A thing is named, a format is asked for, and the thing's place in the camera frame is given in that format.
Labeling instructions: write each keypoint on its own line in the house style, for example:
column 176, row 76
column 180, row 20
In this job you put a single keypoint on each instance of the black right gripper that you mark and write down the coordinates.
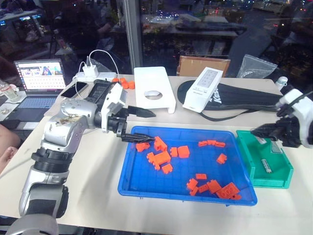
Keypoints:
column 291, row 132

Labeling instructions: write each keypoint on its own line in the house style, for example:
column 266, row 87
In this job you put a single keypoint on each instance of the blue plastic tray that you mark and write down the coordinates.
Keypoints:
column 183, row 171

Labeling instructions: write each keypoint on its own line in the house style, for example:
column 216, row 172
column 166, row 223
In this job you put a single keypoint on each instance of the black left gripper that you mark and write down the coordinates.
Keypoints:
column 116, row 124

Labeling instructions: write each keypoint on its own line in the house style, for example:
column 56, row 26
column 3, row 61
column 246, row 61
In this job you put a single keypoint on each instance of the orange studded plate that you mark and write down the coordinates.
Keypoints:
column 228, row 190

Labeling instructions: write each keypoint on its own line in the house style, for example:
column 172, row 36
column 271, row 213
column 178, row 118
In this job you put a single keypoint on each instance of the large orange toy block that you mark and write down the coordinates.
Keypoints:
column 160, row 158

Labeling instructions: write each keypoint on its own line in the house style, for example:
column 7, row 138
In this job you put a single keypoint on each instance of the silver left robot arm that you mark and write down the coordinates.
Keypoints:
column 61, row 132

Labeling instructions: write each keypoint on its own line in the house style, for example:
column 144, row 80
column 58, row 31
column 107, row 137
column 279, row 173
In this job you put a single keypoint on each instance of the black flat object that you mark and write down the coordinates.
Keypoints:
column 9, row 124

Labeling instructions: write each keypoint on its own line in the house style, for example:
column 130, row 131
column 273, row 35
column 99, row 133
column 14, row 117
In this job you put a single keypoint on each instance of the green plastic tray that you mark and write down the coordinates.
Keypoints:
column 269, row 182

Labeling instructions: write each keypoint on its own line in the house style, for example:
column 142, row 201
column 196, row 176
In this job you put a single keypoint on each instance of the white printed carton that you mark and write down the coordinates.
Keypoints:
column 203, row 90

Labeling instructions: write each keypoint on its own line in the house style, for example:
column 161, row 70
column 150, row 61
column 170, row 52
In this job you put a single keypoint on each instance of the white plug charger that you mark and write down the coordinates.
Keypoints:
column 90, row 69

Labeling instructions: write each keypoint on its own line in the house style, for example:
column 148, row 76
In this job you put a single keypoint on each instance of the orange bottle cap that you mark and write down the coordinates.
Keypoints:
column 115, row 79
column 131, row 85
column 123, row 80
column 125, row 85

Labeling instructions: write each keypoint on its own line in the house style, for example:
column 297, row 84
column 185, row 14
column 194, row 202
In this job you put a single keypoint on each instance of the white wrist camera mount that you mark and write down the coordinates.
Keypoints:
column 304, row 115
column 113, row 98

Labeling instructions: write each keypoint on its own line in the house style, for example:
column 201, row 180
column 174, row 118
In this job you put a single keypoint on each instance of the small orange toy block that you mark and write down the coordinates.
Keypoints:
column 174, row 151
column 222, row 158
column 236, row 196
column 192, row 184
column 167, row 169
column 211, row 142
column 203, row 143
column 194, row 191
column 203, row 188
column 201, row 176

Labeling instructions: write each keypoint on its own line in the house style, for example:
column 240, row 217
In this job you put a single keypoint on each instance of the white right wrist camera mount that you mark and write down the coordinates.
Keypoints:
column 304, row 115

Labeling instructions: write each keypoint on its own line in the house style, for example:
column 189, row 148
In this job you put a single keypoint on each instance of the clear glass jar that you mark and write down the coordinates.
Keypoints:
column 9, row 93

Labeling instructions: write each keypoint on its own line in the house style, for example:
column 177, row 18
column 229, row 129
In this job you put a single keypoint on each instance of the black smartphone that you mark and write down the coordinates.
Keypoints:
column 73, row 89

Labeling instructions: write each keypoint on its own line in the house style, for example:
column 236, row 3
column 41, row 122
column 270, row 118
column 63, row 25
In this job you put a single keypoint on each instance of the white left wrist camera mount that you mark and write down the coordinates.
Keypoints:
column 113, row 98

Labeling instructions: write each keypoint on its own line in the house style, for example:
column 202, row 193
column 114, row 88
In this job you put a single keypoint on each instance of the seated person's bare limbs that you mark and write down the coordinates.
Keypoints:
column 7, row 159

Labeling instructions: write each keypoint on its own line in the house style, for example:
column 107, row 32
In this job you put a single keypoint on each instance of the white stand with round hole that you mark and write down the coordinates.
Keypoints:
column 151, row 78

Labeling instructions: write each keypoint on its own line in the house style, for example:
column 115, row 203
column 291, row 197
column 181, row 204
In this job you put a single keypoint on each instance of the black racket bag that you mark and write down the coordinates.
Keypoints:
column 244, row 98

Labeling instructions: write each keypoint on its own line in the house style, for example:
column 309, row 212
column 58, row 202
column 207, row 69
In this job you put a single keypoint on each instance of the grey window frame post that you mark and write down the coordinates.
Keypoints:
column 132, row 36

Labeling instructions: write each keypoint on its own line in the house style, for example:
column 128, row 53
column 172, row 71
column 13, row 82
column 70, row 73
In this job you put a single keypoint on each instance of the white power strip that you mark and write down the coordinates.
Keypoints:
column 106, row 74

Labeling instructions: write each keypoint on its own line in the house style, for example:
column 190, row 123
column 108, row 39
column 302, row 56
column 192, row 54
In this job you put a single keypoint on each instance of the open laptop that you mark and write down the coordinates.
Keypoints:
column 40, row 76

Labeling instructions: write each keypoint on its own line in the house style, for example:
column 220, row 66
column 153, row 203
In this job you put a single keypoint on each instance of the brown cardboard box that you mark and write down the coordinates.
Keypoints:
column 203, row 65

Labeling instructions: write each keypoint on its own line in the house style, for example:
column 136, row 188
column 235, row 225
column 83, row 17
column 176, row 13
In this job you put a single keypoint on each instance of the clear plastic zip bag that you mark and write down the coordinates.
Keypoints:
column 256, row 66

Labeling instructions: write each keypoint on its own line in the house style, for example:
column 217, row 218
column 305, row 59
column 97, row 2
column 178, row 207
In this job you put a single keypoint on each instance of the white bottle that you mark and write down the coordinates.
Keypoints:
column 282, row 81

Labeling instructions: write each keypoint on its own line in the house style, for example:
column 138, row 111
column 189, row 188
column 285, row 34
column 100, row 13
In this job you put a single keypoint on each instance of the white paper sheet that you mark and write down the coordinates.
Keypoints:
column 7, row 109

